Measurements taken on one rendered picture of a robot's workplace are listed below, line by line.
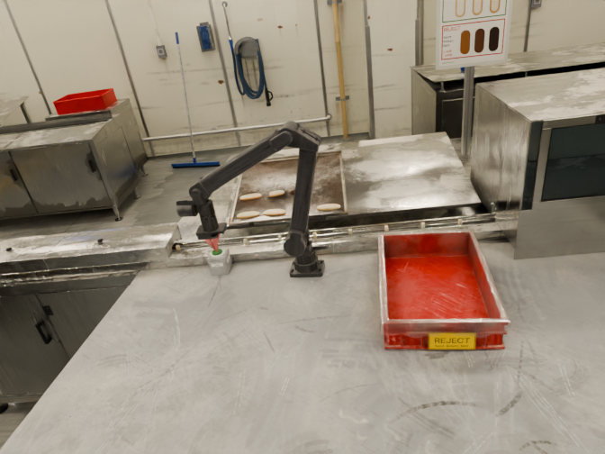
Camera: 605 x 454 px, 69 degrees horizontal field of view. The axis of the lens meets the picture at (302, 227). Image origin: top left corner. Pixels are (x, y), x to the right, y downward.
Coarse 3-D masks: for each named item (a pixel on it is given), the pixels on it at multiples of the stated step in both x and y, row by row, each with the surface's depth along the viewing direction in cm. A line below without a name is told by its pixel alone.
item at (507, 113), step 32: (480, 96) 170; (512, 96) 151; (544, 96) 146; (576, 96) 142; (480, 128) 173; (512, 128) 142; (544, 128) 129; (480, 160) 177; (512, 160) 144; (544, 160) 133; (480, 192) 181; (512, 192) 146; (512, 224) 149; (544, 224) 144; (576, 224) 144; (544, 256) 150
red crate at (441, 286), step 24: (408, 264) 156; (432, 264) 154; (456, 264) 152; (408, 288) 144; (432, 288) 143; (456, 288) 141; (408, 312) 135; (432, 312) 133; (456, 312) 132; (480, 312) 131; (384, 336) 126; (408, 336) 120
